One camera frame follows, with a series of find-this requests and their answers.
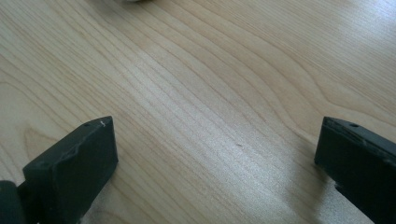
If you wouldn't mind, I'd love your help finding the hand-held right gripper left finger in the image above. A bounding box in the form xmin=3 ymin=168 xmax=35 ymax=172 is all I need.
xmin=18 ymin=116 xmax=120 ymax=224

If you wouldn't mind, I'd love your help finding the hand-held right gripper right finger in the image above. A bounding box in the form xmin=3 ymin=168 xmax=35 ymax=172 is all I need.
xmin=314 ymin=116 xmax=396 ymax=224

